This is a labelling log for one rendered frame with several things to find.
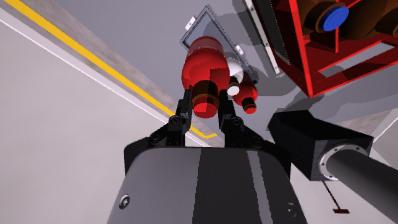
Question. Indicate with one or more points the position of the brown bottle with blue cap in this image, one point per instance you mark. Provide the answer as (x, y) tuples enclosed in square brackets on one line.
[(321, 15), (369, 18)]

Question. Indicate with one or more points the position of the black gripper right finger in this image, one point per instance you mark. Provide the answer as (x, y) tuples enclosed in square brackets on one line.
[(237, 135)]

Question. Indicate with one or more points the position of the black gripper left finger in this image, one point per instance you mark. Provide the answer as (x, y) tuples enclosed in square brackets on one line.
[(168, 135)]

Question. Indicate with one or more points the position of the white bottle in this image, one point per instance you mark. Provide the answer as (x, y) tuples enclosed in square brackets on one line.
[(236, 73)]

